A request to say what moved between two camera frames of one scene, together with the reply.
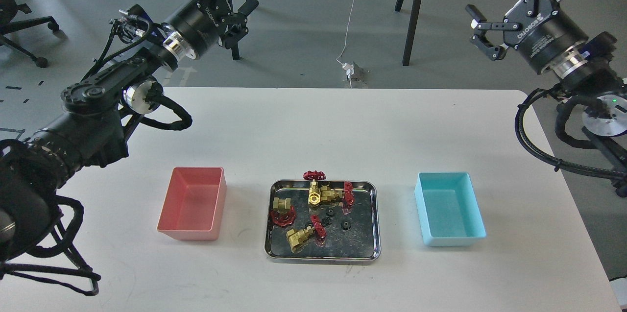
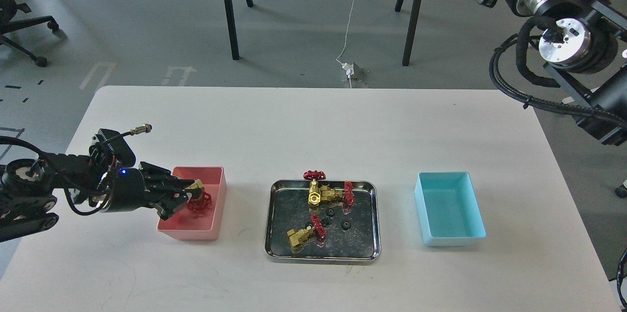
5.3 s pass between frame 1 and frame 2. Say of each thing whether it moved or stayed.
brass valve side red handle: stayed
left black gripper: moved
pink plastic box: stayed
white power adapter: stayed
